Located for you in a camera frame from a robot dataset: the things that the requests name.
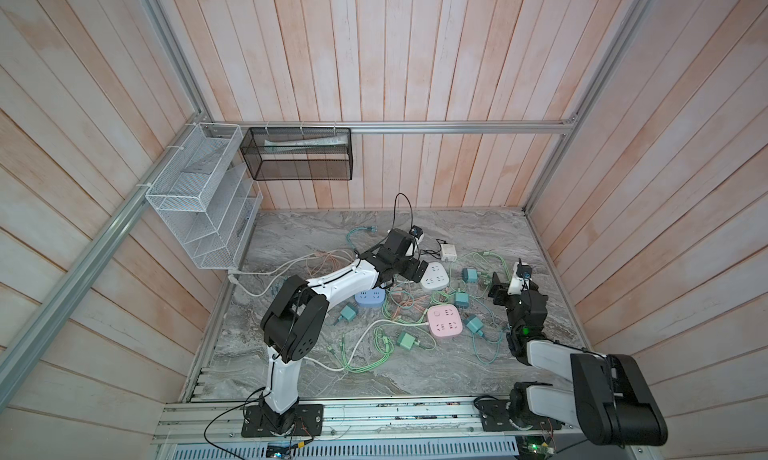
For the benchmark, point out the pink power strip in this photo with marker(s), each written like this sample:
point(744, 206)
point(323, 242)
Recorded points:
point(444, 321)

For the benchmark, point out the blue power strip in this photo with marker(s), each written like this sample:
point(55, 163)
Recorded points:
point(373, 298)

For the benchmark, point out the teal charger plug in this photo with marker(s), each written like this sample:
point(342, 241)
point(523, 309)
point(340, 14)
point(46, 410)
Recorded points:
point(461, 299)
point(475, 325)

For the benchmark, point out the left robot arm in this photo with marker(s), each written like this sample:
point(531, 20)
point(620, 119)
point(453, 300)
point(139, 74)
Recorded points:
point(292, 323)

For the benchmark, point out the white charger plug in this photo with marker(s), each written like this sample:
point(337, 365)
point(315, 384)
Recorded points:
point(448, 252)

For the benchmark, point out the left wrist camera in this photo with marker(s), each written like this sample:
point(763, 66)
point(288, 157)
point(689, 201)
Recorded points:
point(417, 233)

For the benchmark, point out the green charger plug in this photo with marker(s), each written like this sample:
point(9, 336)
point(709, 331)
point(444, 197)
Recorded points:
point(407, 341)

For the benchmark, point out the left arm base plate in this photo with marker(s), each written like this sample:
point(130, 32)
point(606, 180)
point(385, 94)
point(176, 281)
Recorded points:
point(261, 421)

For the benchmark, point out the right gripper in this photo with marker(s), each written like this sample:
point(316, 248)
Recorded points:
point(498, 289)

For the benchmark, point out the teal plug from blue strip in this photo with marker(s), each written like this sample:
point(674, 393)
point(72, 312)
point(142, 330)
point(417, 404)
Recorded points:
point(348, 313)

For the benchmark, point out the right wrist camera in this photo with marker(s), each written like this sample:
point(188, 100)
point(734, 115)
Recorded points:
point(521, 278)

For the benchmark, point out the white wire mesh shelf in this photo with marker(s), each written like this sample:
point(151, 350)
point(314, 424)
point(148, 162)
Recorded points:
point(205, 198)

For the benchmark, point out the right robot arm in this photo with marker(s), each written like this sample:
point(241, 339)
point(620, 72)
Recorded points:
point(609, 399)

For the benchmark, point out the aluminium frame rail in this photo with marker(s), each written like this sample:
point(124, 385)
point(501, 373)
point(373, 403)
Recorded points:
point(424, 127)

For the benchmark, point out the black mesh basket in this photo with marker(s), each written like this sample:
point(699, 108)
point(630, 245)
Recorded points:
point(298, 153)

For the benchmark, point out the white power strip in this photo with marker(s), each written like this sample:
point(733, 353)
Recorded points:
point(435, 277)

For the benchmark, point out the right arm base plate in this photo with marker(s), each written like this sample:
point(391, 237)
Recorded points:
point(498, 415)

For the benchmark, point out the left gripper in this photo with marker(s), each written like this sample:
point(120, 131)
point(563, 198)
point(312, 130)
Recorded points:
point(410, 272)

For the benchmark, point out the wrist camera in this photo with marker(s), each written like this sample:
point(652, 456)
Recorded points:
point(417, 233)
point(521, 278)

